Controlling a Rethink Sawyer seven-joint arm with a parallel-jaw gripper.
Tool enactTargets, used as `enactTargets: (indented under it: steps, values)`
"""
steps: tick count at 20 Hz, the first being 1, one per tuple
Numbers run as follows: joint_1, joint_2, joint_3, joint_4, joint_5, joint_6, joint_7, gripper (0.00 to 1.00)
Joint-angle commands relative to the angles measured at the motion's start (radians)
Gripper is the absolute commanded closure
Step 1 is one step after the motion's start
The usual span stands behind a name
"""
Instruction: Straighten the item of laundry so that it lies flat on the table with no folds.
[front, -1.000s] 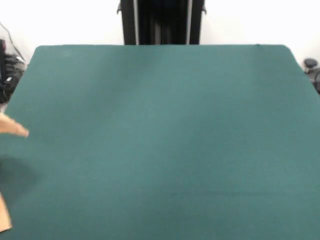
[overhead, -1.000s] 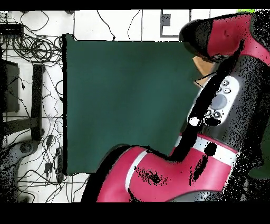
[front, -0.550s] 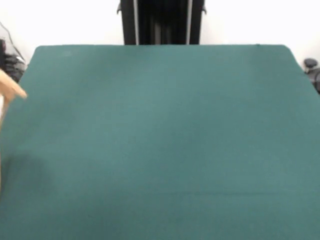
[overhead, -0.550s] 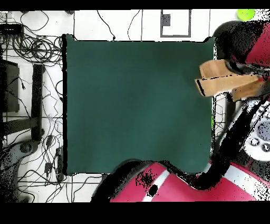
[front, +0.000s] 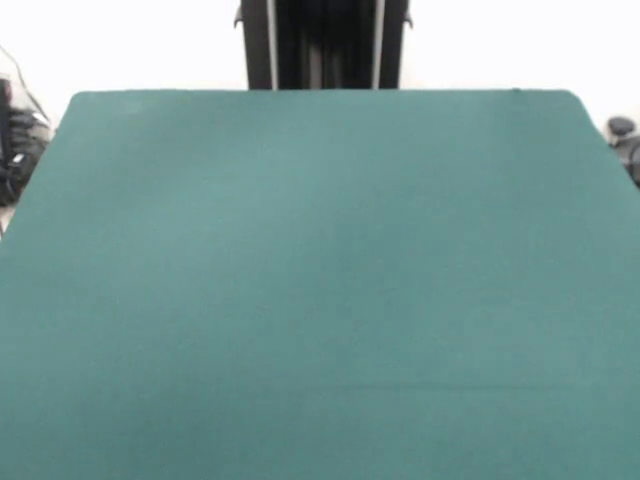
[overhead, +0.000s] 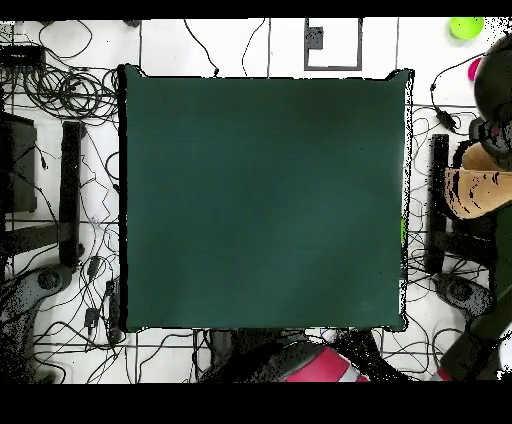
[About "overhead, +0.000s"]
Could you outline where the black box device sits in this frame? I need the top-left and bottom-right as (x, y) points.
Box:
(0, 44), (46, 69)

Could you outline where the thin black floor cable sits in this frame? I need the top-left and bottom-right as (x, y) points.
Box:
(182, 17), (220, 78)
(240, 17), (267, 77)

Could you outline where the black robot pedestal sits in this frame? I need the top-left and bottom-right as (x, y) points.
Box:
(209, 328), (305, 383)

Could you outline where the grey rectangular floor frame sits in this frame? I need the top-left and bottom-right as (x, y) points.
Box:
(302, 17), (363, 72)

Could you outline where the black power strip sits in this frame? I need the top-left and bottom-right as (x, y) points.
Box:
(339, 328), (387, 380)

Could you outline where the tan terry towel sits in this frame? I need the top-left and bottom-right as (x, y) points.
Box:
(443, 141), (512, 221)

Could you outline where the spare dark green cloth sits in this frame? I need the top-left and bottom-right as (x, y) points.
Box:
(471, 203), (512, 341)

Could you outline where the grey round base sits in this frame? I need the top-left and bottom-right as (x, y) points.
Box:
(0, 265), (75, 321)
(433, 271), (494, 321)

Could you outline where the black power adapter with cable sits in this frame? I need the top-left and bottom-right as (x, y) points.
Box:
(429, 51), (487, 135)

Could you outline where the dark green table cloth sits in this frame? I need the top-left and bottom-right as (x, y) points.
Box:
(118, 63), (415, 333)

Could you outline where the lime green bowl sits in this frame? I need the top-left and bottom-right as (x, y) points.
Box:
(448, 16), (485, 40)

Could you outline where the coil of black cables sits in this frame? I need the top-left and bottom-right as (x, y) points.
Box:
(21, 65), (121, 121)

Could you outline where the black stand bar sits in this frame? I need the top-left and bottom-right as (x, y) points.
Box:
(425, 133), (450, 275)
(57, 120), (86, 269)

